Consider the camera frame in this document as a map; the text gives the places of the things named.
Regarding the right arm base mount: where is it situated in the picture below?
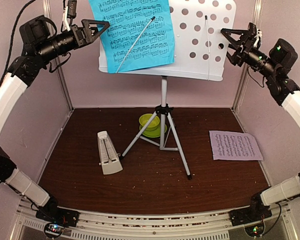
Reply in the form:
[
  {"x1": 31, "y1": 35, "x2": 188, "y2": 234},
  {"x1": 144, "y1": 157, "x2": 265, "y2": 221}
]
[{"x1": 229, "y1": 207, "x2": 272, "y2": 238}]

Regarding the green plastic plate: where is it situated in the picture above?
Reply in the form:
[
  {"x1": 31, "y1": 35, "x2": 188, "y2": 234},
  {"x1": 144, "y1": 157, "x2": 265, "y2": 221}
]
[{"x1": 142, "y1": 124, "x2": 161, "y2": 138}]

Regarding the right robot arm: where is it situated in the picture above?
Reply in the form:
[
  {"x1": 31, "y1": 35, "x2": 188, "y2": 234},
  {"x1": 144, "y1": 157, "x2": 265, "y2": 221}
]
[{"x1": 220, "y1": 23, "x2": 300, "y2": 221}]

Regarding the blue sheet music page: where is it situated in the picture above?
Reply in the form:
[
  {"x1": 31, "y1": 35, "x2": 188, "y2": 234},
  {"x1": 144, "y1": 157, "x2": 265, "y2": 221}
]
[{"x1": 89, "y1": 0, "x2": 175, "y2": 74}]

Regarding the purple sheet music page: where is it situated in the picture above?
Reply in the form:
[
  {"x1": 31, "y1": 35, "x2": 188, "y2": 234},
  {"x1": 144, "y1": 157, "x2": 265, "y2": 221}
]
[{"x1": 209, "y1": 130, "x2": 264, "y2": 161}]

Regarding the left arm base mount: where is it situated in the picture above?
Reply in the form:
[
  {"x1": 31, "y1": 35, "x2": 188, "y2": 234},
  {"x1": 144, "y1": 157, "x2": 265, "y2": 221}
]
[{"x1": 35, "y1": 208, "x2": 80, "y2": 239}]

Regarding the grey metronome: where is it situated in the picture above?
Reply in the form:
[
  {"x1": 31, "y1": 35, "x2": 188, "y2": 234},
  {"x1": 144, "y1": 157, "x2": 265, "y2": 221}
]
[{"x1": 97, "y1": 131, "x2": 123, "y2": 175}]

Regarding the green plastic bowl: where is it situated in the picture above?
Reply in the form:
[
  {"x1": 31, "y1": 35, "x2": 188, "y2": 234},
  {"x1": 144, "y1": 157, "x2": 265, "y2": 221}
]
[{"x1": 138, "y1": 113, "x2": 161, "y2": 132}]

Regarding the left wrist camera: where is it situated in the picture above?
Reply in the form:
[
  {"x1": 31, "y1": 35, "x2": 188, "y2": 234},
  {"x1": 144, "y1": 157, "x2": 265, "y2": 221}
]
[{"x1": 61, "y1": 0, "x2": 78, "y2": 32}]

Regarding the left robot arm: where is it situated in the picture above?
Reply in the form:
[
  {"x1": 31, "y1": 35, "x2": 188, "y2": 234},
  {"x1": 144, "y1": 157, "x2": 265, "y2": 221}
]
[{"x1": 0, "y1": 0, "x2": 110, "y2": 222}]

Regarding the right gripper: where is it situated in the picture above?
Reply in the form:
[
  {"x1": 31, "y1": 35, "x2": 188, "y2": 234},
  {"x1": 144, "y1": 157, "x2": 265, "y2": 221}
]
[{"x1": 218, "y1": 27, "x2": 280, "y2": 78}]

